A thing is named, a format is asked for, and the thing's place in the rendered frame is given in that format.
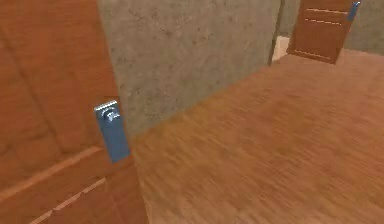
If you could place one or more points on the brown wooden room door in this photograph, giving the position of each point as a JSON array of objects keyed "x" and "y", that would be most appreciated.
[
  {"x": 50, "y": 100},
  {"x": 318, "y": 30}
]

